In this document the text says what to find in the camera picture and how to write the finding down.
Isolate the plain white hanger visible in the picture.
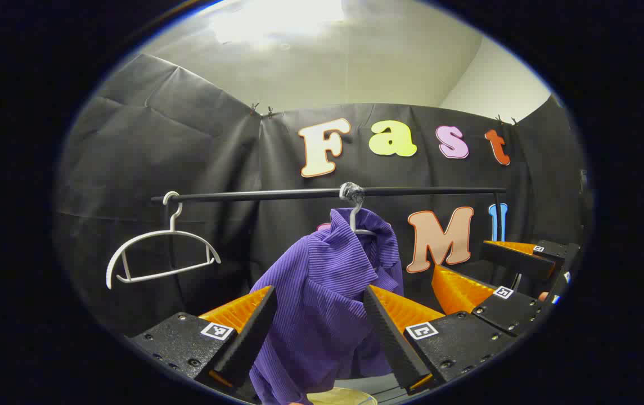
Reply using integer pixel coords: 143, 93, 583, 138
106, 191, 222, 290

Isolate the black clothes rack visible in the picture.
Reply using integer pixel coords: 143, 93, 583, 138
150, 186, 508, 304

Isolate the round laundry hamper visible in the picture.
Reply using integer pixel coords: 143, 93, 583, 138
306, 387, 379, 405

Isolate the white hanger with taped hook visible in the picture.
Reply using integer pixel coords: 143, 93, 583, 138
340, 182, 379, 237

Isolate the ceiling light panel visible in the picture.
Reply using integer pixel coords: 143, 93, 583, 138
209, 0, 346, 44

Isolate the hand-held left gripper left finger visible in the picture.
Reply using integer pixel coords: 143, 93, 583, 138
128, 285, 278, 394

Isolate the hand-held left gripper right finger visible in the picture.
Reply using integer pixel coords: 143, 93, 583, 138
362, 284, 518, 395

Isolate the black backdrop cloth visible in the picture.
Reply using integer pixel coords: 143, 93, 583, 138
55, 53, 589, 338

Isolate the purple ribbed garment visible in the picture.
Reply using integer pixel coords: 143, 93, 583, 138
249, 207, 405, 405

